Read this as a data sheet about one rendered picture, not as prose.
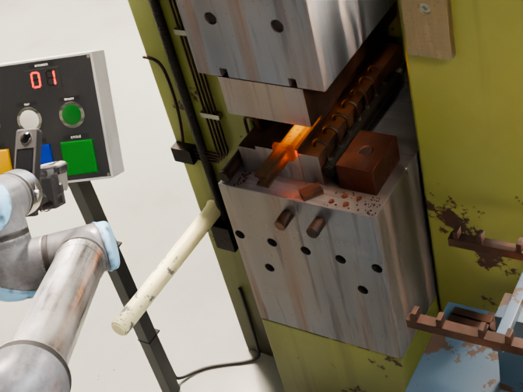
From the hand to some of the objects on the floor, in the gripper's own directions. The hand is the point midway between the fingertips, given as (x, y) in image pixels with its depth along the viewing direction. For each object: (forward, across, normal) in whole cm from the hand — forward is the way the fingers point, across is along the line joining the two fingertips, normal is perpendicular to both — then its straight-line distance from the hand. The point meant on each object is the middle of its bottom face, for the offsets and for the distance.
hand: (59, 162), depth 201 cm
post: (+72, -9, -81) cm, 109 cm away
